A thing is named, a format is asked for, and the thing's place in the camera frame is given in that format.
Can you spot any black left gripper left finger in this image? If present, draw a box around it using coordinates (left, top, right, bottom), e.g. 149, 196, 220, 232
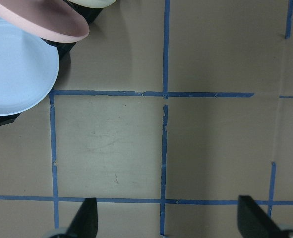
66, 198, 98, 238

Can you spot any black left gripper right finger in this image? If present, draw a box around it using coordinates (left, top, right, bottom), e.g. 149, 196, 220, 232
237, 195, 282, 238

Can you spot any light blue plate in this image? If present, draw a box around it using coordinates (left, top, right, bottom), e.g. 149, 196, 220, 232
0, 18, 59, 116

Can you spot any pink plate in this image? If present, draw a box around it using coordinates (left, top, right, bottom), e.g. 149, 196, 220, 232
0, 0, 90, 43

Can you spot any cream plate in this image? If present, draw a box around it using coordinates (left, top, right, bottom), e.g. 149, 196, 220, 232
69, 0, 116, 9

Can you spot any black dish rack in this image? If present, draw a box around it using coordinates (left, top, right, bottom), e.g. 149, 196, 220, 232
0, 0, 100, 126

